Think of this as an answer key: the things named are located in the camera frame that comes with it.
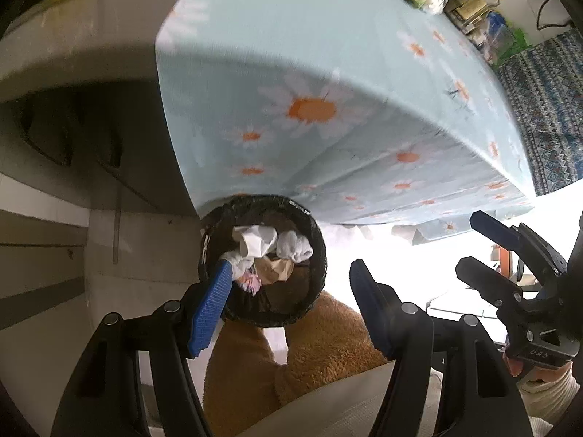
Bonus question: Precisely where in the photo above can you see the person's right forearm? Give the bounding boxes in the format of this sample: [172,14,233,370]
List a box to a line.
[517,364,583,433]

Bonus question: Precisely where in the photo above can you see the person's right hand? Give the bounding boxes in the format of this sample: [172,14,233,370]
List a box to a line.
[505,356,572,385]

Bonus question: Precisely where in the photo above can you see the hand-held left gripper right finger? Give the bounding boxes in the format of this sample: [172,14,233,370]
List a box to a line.
[349,259,533,437]

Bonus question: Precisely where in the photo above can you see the white base cabinet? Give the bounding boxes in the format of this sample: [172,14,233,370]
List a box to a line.
[0,95,201,333]

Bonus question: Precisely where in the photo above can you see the person's brown fleece pants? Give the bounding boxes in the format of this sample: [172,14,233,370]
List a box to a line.
[203,289,395,437]

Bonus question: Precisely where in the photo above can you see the green plastic bag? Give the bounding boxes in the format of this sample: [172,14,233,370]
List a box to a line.
[496,27,533,67]

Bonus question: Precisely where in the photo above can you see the black cable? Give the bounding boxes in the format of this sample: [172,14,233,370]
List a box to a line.
[535,0,575,30]

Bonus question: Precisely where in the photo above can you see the blue patterned cloth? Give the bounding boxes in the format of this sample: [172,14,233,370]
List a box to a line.
[494,32,583,196]

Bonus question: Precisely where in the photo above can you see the black mesh waste bin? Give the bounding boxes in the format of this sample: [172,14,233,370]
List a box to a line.
[197,195,328,328]

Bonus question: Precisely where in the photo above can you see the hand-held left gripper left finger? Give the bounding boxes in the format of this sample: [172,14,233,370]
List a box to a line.
[50,259,235,437]

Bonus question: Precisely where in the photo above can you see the blue daisy tablecloth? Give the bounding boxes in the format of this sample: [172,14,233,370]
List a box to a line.
[155,0,536,247]

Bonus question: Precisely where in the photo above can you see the small gold cap bottle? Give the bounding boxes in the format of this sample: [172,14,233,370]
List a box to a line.
[455,0,507,25]

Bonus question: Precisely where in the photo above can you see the brown paper cup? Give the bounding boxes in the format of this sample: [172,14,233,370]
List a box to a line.
[253,257,297,285]

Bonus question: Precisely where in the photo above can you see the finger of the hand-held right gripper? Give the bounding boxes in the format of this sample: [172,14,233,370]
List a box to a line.
[455,256,530,323]
[470,210,570,278]

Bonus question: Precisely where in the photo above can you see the person's white jacket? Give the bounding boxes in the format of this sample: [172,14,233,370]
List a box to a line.
[257,359,399,437]

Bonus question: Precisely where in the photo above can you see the white sock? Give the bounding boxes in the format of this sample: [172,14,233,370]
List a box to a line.
[232,225,278,278]

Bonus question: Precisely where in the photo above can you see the red and white wrapper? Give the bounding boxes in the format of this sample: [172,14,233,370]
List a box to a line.
[239,268,264,294]

